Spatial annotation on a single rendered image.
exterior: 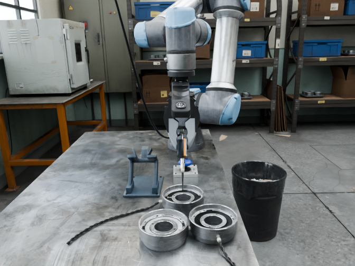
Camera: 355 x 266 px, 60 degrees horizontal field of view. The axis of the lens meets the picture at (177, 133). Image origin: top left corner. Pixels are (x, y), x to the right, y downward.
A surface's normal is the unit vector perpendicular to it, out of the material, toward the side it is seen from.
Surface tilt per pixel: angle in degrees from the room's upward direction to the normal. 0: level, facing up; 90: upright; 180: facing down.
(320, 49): 90
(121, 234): 0
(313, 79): 90
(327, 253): 0
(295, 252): 0
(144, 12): 90
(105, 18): 90
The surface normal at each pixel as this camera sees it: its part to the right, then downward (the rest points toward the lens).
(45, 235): -0.02, -0.96
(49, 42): 0.00, 0.28
